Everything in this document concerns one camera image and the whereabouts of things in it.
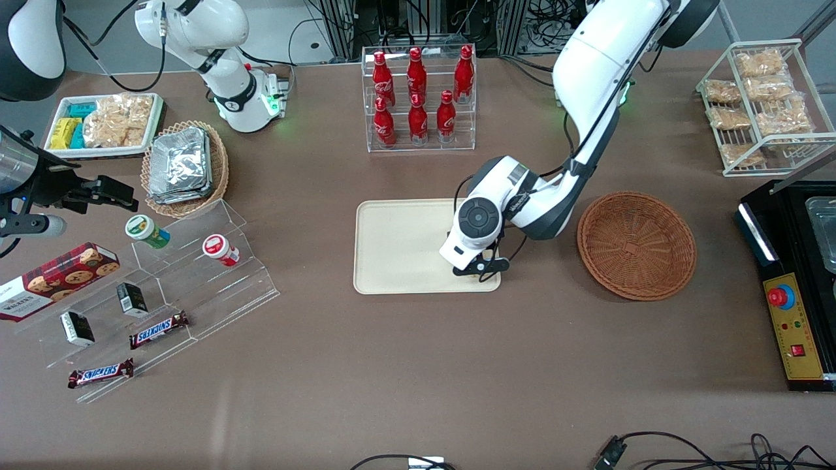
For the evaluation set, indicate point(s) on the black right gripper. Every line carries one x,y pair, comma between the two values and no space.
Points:
57,186

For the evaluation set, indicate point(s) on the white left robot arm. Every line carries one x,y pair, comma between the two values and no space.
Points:
601,59

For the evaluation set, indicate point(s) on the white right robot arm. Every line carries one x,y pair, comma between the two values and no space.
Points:
196,26

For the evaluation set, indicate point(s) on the white rectangular snack tray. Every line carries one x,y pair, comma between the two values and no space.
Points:
104,153

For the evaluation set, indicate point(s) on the beige plastic tray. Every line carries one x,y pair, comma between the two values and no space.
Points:
398,247

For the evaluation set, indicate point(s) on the light oval wicker basket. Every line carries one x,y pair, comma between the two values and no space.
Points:
219,170

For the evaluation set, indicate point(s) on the brown round wicker basket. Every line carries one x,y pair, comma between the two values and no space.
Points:
637,248

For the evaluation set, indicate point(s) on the green lidded cup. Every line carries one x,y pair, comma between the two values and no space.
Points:
147,232

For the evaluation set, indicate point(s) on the silver foil packet stack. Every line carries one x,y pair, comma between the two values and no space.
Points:
179,163

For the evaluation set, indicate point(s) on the teal snack packet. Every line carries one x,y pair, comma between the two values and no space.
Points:
83,109
78,137

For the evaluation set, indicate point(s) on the clear bag of rice crackers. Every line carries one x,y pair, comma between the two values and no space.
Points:
117,121

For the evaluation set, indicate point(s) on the yellow snack packet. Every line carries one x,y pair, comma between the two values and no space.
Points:
64,132

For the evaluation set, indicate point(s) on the red tartan cookie box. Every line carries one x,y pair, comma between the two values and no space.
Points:
59,281

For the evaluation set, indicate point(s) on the small black box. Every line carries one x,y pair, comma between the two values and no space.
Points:
132,299
77,328

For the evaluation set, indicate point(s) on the red lidded cup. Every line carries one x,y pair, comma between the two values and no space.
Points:
220,250

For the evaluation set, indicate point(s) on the clear acrylic stepped stand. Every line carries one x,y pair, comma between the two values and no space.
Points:
196,294

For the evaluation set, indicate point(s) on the clear acrylic bottle rack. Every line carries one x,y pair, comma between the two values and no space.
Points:
431,147

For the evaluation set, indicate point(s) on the brown chocolate bar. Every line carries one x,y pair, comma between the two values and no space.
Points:
100,373
159,329

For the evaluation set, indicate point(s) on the red cola bottle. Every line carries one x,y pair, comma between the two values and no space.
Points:
418,122
446,119
464,75
416,77
382,81
384,125

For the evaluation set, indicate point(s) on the small white device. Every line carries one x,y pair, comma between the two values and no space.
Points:
426,464

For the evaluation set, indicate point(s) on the clear bag of snacks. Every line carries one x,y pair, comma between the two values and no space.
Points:
729,119
761,63
741,155
784,119
722,91
767,87

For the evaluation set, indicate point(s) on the red emergency stop button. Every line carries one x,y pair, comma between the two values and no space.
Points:
778,297

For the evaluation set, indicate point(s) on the black machine housing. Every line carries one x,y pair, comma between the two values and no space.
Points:
790,222

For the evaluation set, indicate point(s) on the yellow control panel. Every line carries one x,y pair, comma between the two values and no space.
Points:
800,333

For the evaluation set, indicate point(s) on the aluminium profile bar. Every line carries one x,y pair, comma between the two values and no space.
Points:
806,171

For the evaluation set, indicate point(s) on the clear plastic container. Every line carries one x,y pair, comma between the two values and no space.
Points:
823,228

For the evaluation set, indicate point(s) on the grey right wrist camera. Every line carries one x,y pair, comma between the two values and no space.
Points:
36,226

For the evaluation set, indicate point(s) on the aluminium frame rack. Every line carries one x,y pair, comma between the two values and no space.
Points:
343,26

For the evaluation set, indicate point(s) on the aluminium frame post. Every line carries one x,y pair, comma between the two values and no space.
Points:
729,23

